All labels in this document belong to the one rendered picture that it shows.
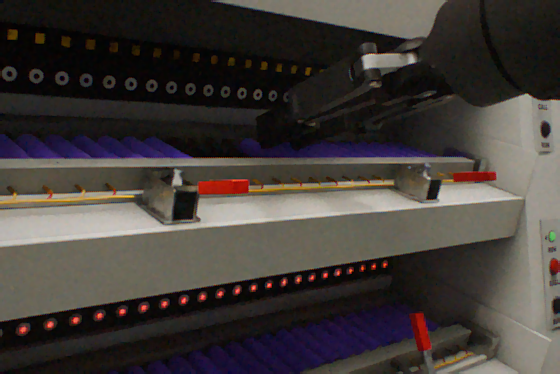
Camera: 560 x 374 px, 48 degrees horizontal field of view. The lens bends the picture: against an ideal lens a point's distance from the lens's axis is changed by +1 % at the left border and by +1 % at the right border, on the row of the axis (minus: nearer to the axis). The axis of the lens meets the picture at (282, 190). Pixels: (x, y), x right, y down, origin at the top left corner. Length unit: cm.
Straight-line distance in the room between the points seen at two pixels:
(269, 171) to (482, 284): 35
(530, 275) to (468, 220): 12
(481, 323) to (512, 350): 4
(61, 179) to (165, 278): 9
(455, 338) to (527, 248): 12
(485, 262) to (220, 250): 40
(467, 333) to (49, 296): 50
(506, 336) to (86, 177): 51
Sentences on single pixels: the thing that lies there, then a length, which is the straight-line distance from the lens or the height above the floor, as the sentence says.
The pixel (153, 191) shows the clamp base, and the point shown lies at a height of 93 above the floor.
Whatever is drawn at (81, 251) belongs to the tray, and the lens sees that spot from 37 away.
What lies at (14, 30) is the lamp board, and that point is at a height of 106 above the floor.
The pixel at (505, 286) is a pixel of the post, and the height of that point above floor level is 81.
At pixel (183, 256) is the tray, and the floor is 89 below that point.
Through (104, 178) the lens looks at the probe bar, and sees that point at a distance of 43.
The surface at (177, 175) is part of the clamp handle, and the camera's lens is 41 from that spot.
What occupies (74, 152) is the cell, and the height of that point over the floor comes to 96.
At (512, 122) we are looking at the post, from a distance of 73.
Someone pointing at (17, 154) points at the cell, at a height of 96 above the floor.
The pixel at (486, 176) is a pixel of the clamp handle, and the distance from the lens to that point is 55.
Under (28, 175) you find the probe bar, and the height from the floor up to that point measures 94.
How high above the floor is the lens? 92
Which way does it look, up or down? 1 degrees up
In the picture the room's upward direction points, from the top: 3 degrees counter-clockwise
